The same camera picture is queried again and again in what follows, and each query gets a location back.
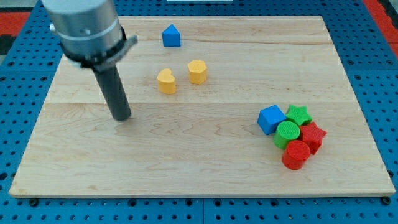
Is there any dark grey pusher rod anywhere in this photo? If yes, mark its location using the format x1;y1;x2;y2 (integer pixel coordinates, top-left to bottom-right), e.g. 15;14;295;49
93;65;131;121

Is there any blue cube block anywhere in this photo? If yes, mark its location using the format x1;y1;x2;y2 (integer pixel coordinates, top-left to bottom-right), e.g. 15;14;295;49
257;105;286;135

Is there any blue triangle block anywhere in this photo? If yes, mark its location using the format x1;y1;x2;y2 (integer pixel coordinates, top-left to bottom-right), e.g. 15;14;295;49
162;24;181;47

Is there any light wooden board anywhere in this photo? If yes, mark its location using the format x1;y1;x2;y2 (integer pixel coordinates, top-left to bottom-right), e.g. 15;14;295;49
9;16;396;198

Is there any yellow heart block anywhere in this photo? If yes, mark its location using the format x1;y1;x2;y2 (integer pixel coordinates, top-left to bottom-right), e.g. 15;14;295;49
157;68;177;94

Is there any red cylinder block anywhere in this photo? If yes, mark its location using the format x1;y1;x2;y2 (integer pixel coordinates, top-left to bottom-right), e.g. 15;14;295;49
282;140;311;170

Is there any green star block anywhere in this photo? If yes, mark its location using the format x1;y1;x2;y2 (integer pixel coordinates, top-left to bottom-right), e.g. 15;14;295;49
285;105;313;126

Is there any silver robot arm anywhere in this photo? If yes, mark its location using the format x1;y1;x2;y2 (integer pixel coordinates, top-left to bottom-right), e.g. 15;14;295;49
42;0;138;121

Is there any green cylinder block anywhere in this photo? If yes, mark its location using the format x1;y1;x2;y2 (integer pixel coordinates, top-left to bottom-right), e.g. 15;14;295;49
274;121;300;149

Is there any yellow hexagon block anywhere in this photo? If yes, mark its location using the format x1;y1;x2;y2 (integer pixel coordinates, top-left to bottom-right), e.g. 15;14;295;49
188;60;208;85

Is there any red star block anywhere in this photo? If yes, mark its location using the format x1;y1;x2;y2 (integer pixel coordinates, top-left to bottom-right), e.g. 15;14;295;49
299;122;328;155

